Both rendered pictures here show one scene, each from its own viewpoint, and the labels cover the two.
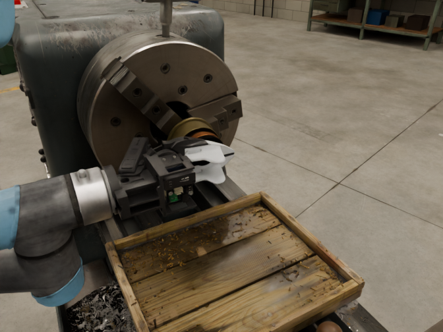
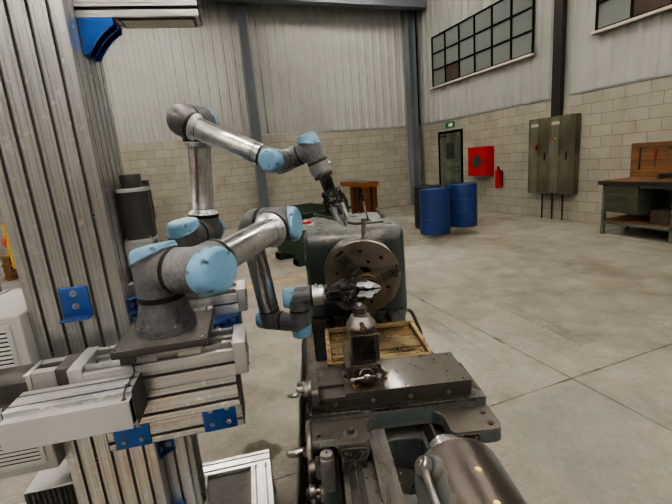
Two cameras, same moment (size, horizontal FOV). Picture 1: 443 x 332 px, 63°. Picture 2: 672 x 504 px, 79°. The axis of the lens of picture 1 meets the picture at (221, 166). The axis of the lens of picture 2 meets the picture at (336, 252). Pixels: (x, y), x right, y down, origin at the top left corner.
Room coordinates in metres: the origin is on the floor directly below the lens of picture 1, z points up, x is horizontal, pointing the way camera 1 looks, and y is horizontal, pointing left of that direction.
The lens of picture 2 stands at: (-0.84, -0.52, 1.56)
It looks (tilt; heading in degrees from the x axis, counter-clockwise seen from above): 13 degrees down; 26
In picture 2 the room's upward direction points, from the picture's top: 5 degrees counter-clockwise
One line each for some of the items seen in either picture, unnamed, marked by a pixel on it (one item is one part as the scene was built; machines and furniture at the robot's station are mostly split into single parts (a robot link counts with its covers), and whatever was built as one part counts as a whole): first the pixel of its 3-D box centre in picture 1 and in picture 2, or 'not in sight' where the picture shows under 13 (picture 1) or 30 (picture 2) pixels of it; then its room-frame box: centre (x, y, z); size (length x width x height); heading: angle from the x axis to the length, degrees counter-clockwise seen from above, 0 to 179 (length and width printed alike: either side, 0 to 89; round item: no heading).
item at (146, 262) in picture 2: not in sight; (158, 268); (-0.13, 0.34, 1.33); 0.13 x 0.12 x 0.14; 94
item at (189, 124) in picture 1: (194, 145); (366, 285); (0.56, 0.05, 1.08); 0.09 x 0.09 x 0.09; 29
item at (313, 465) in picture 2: not in sight; (320, 458); (0.00, 0.00, 0.75); 0.27 x 0.10 x 0.23; 29
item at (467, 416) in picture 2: not in sight; (396, 406); (0.10, -0.20, 0.90); 0.47 x 0.30 x 0.06; 119
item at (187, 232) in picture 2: not in sight; (185, 236); (0.27, 0.65, 1.33); 0.13 x 0.12 x 0.14; 11
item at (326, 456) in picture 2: not in sight; (327, 469); (-0.12, -0.09, 0.84); 0.04 x 0.04 x 0.10; 29
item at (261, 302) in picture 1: (227, 268); (374, 344); (0.46, -0.01, 0.89); 0.36 x 0.30 x 0.04; 119
